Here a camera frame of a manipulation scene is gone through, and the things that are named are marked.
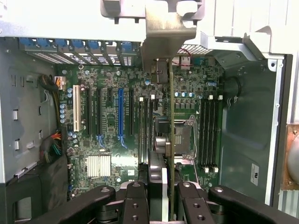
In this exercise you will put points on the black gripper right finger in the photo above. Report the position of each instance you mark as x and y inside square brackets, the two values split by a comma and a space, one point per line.
[194, 210]

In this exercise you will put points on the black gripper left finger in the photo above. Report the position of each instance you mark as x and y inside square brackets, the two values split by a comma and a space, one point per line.
[136, 210]

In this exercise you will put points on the metal socket cover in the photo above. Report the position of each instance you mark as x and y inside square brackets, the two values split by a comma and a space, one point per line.
[188, 158]

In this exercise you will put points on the silver chipset heatsink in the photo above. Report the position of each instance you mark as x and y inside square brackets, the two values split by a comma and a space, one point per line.
[99, 166]

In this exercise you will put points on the green motherboard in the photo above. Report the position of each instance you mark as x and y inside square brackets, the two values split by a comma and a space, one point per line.
[114, 144]

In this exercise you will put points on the CPU socket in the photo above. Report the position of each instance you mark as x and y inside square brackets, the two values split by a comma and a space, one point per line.
[184, 140]

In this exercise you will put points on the black RAM slot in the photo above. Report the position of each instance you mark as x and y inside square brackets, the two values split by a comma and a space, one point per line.
[145, 130]
[201, 135]
[211, 135]
[151, 121]
[206, 135]
[216, 135]

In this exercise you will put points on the black PC case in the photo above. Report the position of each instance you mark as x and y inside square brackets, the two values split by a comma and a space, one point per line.
[247, 140]

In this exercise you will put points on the black fan shroud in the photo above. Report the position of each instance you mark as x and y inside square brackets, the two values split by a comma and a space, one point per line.
[53, 177]

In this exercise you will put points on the blue expansion slot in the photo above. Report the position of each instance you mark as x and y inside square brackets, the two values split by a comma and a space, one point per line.
[121, 112]

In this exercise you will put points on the short black expansion slot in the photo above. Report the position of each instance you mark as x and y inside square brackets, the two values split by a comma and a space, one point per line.
[109, 95]

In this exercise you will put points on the white expansion slot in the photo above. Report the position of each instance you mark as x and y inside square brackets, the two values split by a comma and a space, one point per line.
[77, 107]

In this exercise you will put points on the black round grommet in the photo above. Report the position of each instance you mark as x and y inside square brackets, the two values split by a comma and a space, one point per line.
[240, 84]

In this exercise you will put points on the white power connector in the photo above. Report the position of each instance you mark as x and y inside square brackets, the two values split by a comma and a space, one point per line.
[60, 82]

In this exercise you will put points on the blue card retention clip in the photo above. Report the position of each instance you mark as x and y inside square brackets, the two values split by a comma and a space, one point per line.
[77, 44]
[61, 44]
[45, 44]
[126, 45]
[27, 43]
[93, 44]

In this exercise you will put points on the copper base plate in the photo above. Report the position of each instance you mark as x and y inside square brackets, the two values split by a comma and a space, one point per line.
[285, 140]

